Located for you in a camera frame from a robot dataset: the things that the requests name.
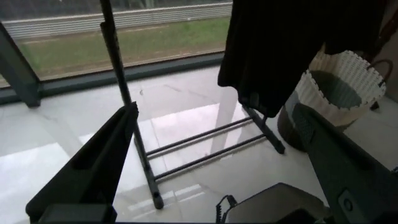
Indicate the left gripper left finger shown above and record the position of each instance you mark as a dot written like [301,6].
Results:
[93,174]

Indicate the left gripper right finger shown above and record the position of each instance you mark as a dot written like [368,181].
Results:
[348,171]

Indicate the black clothes rack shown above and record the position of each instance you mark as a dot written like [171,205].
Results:
[119,77]

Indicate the window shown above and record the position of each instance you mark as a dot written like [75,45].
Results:
[171,40]

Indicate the black garment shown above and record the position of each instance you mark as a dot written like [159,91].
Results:
[280,46]

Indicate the white laundry basket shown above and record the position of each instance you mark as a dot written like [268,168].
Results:
[351,68]

